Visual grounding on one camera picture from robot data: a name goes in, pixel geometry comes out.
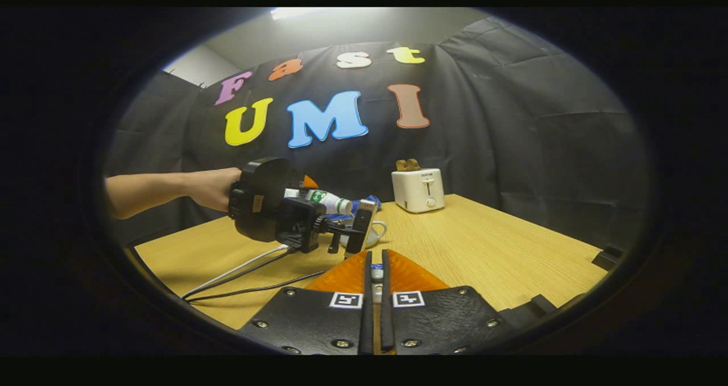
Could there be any black backdrop cloth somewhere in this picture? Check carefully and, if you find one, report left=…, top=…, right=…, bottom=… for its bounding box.
left=105, top=16, right=649, bottom=250

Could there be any black cable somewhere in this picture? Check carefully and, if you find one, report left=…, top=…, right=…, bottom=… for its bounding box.
left=183, top=247, right=297, bottom=301
left=187, top=269, right=329, bottom=304

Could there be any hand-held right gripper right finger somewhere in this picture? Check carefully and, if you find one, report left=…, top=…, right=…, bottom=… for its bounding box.
left=380, top=250, right=515, bottom=355

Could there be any blue towel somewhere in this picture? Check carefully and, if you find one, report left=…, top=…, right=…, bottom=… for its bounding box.
left=325, top=195, right=383, bottom=223

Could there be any small black block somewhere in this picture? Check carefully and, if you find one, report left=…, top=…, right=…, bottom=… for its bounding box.
left=591, top=244, right=624, bottom=271

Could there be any white toaster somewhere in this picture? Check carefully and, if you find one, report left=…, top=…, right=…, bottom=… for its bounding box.
left=391, top=168, right=445, bottom=214

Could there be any white cable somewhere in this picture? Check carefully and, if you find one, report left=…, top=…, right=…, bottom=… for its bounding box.
left=182, top=244, right=291, bottom=299

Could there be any white green water bottle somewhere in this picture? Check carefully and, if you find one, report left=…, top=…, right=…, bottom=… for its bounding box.
left=284, top=188, right=353, bottom=215

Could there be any white blue-patterned teacup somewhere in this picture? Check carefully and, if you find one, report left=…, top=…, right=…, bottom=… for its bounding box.
left=339, top=220, right=388, bottom=250

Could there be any ceiling light panel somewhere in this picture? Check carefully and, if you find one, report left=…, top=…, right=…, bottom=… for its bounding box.
left=270, top=7, right=325, bottom=20

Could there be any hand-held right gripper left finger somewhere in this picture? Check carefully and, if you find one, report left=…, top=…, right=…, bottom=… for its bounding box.
left=239, top=251, right=374, bottom=355

